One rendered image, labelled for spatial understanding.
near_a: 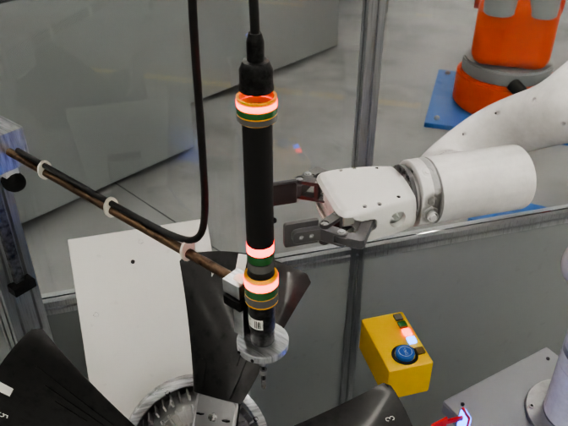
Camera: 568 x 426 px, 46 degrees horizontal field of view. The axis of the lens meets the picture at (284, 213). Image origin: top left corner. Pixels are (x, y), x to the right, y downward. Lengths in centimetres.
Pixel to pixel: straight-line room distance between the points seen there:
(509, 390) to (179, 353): 72
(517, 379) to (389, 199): 89
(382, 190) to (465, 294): 135
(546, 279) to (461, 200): 145
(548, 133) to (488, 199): 13
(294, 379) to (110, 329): 93
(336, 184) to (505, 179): 21
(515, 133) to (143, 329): 75
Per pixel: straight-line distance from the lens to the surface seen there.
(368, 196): 79
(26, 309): 158
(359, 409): 120
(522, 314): 233
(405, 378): 145
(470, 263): 205
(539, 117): 92
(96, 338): 130
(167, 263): 130
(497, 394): 157
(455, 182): 83
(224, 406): 109
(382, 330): 150
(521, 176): 87
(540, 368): 166
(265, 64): 69
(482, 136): 96
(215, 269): 90
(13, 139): 125
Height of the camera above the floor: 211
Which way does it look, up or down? 35 degrees down
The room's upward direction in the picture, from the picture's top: straight up
